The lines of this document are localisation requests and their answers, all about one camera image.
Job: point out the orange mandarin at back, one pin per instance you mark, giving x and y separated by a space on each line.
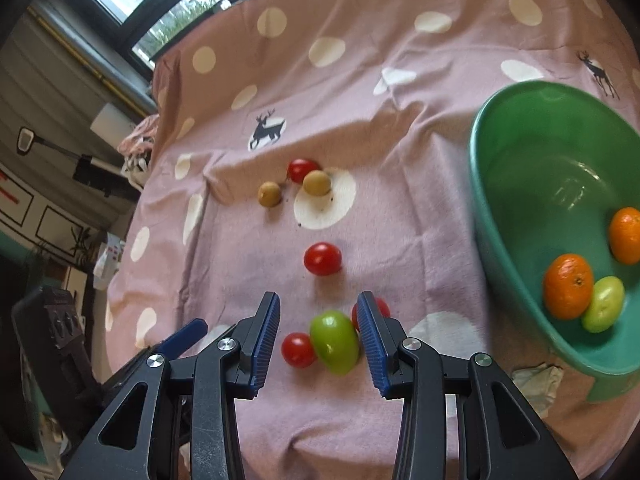
624 235

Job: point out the brown longan right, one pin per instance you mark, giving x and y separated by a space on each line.
317 183

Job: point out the red cherry tomato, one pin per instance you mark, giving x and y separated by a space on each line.
297 350
382 307
323 259
299 168

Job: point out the orange mandarin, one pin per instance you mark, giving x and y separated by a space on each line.
624 235
567 287

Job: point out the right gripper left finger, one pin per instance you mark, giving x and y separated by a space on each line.
138 434

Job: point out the floral cloth bundle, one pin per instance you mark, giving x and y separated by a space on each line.
136 149

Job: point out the green apple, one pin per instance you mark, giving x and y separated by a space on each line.
335 341

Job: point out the brown longan left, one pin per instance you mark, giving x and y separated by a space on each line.
269 194

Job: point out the light green oval fruit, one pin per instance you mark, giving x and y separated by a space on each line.
606 305

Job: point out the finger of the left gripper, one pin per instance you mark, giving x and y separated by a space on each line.
182 340

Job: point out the green plastic bowl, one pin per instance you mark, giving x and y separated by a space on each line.
549 167

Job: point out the orange mandarin near front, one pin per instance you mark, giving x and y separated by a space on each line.
567 287

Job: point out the pink polka dot tablecloth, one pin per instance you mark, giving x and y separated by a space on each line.
382 94

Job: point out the brown longan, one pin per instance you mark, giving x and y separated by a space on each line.
317 183
269 194

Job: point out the crumpled white tissue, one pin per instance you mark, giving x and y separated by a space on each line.
539 385

